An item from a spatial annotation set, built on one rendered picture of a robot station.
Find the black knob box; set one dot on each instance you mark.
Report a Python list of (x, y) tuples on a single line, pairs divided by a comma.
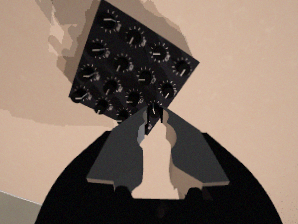
[(142, 78)]

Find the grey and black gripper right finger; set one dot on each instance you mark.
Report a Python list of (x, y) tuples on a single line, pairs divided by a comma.
[(198, 160)]

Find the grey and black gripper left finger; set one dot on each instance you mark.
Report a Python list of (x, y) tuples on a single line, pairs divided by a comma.
[(114, 159)]

